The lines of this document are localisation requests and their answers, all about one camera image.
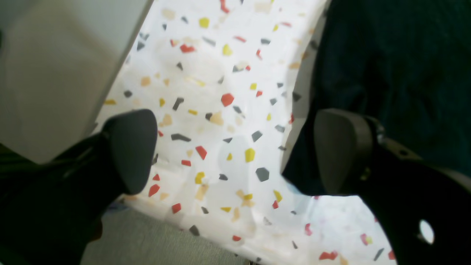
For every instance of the terrazzo patterned tablecloth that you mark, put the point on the terrazzo patterned tablecloth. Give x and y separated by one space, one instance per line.
228 82

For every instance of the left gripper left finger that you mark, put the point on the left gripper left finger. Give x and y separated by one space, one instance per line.
50 212

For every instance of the black t-shirt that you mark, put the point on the black t-shirt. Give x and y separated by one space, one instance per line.
404 62

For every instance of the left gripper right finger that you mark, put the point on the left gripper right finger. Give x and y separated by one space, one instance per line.
423 209

